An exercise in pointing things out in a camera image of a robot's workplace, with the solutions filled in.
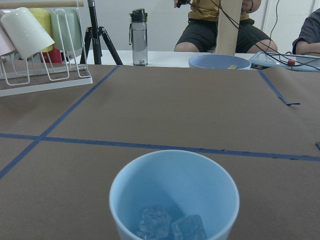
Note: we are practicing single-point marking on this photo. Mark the blue teach pendant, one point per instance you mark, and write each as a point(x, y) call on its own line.
point(302, 63)

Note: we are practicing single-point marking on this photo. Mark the black camera tripod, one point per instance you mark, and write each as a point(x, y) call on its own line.
point(92, 38)

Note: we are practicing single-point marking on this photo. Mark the pink cup in rack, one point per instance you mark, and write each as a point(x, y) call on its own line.
point(6, 46)

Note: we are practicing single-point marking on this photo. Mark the white wire cup rack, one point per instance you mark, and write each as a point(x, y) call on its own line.
point(48, 69)

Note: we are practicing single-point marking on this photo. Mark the grey water bottle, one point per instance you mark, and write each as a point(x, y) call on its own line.
point(138, 38)

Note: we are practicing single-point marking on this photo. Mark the yellow cup in rack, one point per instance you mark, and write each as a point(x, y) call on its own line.
point(44, 18)

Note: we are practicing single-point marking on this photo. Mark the person in yellow shirt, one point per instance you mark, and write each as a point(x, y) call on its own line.
point(200, 34)

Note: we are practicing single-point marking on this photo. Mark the person in dark shirt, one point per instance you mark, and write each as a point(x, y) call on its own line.
point(308, 41)

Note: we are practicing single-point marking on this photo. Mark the light blue plastic cup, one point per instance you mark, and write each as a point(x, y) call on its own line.
point(183, 183)

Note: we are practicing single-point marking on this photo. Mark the blue bowl with fork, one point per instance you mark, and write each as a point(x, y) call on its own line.
point(218, 61)

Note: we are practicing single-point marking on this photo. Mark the aluminium frame post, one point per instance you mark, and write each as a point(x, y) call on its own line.
point(228, 25)

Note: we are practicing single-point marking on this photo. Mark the green cup in rack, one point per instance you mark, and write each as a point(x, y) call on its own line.
point(66, 29)

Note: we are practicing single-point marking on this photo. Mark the yellow plastic fork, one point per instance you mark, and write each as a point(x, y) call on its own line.
point(233, 67)

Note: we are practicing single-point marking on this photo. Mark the white cup in rack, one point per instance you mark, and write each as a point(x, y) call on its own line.
point(25, 32)

